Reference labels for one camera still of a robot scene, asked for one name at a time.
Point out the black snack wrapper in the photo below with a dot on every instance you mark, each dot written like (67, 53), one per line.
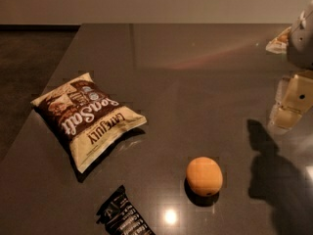
(120, 217)

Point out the brown and cream chip bag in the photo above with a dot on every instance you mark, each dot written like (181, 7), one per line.
(85, 118)

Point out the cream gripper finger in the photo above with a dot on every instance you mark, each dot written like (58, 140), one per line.
(293, 99)
(279, 44)

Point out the grey robot gripper body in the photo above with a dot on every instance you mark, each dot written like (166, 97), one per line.
(301, 44)

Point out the orange fruit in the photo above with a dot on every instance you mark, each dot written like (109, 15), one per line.
(204, 176)

